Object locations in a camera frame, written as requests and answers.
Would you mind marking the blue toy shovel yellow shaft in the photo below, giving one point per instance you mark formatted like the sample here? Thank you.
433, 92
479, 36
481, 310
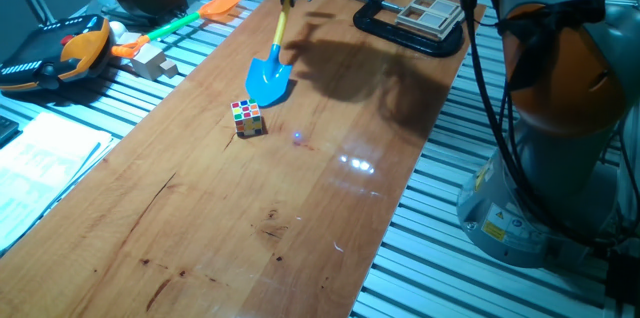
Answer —
267, 80

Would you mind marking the black C-clamp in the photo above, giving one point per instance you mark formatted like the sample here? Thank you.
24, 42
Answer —
400, 35

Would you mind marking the black and orange teach pendant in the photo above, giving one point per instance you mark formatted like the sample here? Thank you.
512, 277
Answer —
30, 53

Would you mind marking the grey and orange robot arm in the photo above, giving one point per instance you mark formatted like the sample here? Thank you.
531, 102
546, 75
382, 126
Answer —
560, 83

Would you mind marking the black keyboard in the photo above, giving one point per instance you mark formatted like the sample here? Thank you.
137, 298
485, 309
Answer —
6, 130

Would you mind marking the multicoloured puzzle cube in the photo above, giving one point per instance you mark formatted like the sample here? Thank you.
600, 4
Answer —
247, 117

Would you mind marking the white round object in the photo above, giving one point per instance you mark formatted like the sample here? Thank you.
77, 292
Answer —
120, 32

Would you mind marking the orange toy shovel green shaft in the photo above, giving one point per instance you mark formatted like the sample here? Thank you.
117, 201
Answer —
220, 5

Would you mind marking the pale wooden block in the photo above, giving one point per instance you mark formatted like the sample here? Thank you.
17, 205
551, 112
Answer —
150, 63

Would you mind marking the white paper stack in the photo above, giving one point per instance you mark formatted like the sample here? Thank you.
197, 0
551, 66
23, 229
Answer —
45, 168

